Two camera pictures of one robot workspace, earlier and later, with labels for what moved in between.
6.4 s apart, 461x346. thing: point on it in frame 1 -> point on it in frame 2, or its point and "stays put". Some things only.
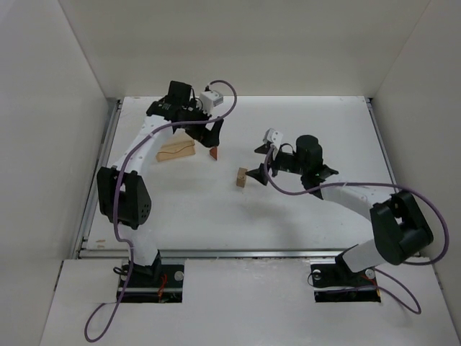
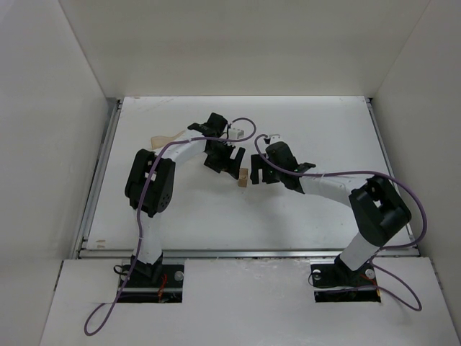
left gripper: (201, 130) -> (223, 158)
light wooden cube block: (241, 174) stays put
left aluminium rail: (113, 113) stays put
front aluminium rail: (215, 254) stays put
